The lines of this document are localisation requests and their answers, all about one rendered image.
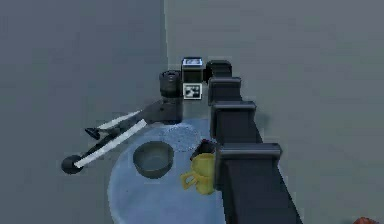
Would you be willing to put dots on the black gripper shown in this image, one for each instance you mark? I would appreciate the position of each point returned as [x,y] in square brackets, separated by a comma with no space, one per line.
[170,100]

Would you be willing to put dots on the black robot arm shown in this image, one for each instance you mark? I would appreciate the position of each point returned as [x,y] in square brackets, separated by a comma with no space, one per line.
[246,166]

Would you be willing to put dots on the grey bowl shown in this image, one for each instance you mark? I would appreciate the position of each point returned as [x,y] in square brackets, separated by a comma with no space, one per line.
[153,159]

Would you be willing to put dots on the round pale blue table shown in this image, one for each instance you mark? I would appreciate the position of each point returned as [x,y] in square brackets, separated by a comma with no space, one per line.
[156,193]

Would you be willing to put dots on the yellow mug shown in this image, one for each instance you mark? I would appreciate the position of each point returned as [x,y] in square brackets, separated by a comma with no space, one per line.
[201,173]

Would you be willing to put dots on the red object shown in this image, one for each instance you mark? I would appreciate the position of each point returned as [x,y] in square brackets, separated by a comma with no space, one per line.
[366,221]

